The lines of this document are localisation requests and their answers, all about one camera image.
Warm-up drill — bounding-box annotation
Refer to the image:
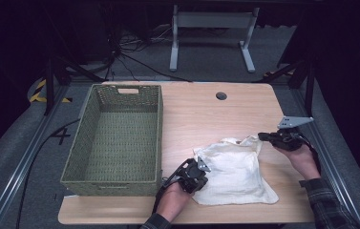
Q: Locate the yellow black hazard tape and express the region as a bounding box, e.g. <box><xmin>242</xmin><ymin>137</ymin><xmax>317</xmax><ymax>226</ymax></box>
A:
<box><xmin>29</xmin><ymin>79</ymin><xmax>73</xmax><ymax>104</ymax></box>

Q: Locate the person's right hand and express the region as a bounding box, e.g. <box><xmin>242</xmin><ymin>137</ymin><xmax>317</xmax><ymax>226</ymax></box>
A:
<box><xmin>276</xmin><ymin>143</ymin><xmax>323</xmax><ymax>181</ymax></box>

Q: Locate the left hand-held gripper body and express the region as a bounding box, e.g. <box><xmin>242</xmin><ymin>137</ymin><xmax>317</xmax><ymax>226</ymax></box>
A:
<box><xmin>171</xmin><ymin>156</ymin><xmax>212</xmax><ymax>195</ymax></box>

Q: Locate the person's left hand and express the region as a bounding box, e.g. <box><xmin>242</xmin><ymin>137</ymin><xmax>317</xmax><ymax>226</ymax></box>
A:
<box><xmin>156</xmin><ymin>181</ymin><xmax>194</xmax><ymax>223</ymax></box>

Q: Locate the black floor cable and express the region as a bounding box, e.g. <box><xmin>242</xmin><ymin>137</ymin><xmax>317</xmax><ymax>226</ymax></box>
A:
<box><xmin>14</xmin><ymin>118</ymin><xmax>82</xmax><ymax>229</ymax></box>

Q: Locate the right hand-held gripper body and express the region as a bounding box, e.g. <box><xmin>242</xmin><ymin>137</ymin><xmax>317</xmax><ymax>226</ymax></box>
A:
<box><xmin>267</xmin><ymin>115</ymin><xmax>315</xmax><ymax>153</ymax></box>

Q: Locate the black metal stand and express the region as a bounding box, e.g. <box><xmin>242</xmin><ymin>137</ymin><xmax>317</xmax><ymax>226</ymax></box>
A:
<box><xmin>253</xmin><ymin>58</ymin><xmax>316</xmax><ymax>117</ymax></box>
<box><xmin>42</xmin><ymin>56</ymin><xmax>105</xmax><ymax>116</ymax></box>

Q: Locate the white metal table frame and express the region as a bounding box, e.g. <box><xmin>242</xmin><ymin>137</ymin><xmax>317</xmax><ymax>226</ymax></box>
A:
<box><xmin>168</xmin><ymin>4</ymin><xmax>261</xmax><ymax>73</ymax></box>

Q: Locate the white cloth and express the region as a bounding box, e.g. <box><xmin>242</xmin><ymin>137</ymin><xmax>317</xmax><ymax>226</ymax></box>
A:
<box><xmin>191</xmin><ymin>135</ymin><xmax>280</xmax><ymax>206</ymax></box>

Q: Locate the bundle of black cables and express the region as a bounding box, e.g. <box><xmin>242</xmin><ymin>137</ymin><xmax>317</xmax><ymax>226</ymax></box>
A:
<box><xmin>104</xmin><ymin>25</ymin><xmax>195</xmax><ymax>83</ymax></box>

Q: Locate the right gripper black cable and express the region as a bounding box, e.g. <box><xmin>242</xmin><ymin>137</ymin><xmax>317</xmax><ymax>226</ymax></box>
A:
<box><xmin>296</xmin><ymin>133</ymin><xmax>323</xmax><ymax>177</ymax></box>

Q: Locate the green woven basket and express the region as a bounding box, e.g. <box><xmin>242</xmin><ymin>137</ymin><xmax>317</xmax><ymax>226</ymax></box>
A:
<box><xmin>60</xmin><ymin>83</ymin><xmax>164</xmax><ymax>198</ymax></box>

